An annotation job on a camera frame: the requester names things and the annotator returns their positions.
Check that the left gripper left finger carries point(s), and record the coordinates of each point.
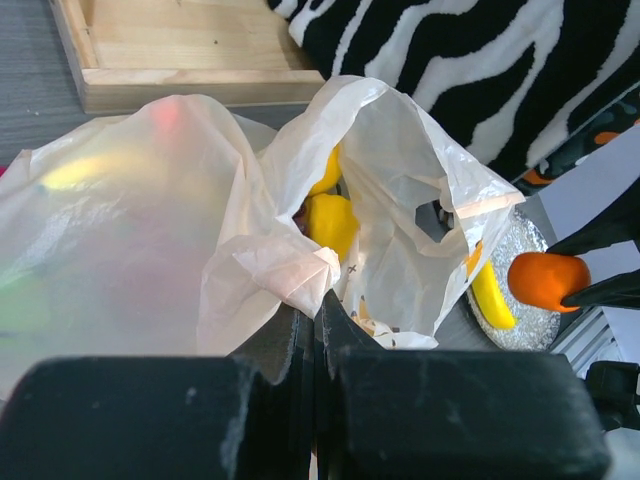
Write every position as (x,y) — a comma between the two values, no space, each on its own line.
(244,416)

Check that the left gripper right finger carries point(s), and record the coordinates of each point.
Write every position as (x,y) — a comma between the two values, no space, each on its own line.
(438,414)

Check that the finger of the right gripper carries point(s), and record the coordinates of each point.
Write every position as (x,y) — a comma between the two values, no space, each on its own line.
(617,223)
(620,291)

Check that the fake orange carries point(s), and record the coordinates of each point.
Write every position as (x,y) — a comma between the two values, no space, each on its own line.
(544,280)

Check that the fake yellow banana bunch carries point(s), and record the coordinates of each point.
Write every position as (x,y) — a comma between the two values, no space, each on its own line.
(490,299)

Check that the banana print plastic bag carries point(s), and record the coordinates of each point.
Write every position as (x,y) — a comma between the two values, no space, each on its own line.
(171,232)

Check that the fake yellow bell pepper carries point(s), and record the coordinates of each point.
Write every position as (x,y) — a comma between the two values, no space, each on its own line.
(331,175)

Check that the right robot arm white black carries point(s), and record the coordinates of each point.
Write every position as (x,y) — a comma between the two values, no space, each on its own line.
(612,385)

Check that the fake yellow lemon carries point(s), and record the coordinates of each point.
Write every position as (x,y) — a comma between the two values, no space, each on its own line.
(332,223)

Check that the fake purple grapes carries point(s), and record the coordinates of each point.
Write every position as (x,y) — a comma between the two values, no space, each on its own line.
(301,219)

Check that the speckled silver plate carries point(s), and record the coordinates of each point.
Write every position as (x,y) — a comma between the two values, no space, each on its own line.
(535,328)

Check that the orange camouflage garment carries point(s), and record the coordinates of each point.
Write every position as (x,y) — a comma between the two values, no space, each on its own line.
(612,121)

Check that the black white zebra garment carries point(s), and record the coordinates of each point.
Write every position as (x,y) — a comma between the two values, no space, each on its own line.
(510,81)

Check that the wooden clothes rack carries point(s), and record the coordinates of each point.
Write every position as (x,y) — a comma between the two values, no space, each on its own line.
(125,54)

